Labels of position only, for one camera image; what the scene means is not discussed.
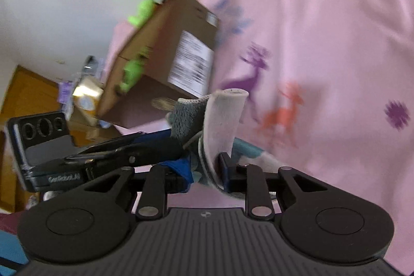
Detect purple packet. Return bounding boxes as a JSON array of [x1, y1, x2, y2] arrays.
[[58, 82, 72, 105]]

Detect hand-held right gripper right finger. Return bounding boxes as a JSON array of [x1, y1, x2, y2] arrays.
[[218, 151, 329, 221]]

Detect green plush toy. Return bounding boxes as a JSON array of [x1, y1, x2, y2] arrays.
[[118, 50, 152, 94]]

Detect green frog plush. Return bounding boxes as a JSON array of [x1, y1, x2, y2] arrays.
[[128, 0, 159, 27]]

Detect blue cloth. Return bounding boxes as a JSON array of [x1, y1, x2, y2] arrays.
[[0, 229, 29, 273]]

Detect dark red cloth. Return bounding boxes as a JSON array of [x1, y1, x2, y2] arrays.
[[0, 211, 23, 231]]

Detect pale yellow paper box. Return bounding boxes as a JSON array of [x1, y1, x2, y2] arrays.
[[73, 76, 104, 111]]

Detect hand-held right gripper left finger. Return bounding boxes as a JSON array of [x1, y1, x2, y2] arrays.
[[78, 158, 195, 221]]

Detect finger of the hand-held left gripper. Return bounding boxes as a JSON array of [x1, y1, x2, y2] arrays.
[[65, 137, 186, 167], [123, 129, 172, 142]]

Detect pink printed bedsheet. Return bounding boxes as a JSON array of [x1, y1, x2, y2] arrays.
[[103, 0, 414, 276]]

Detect brown cardboard box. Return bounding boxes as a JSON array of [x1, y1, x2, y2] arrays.
[[97, 0, 220, 129]]

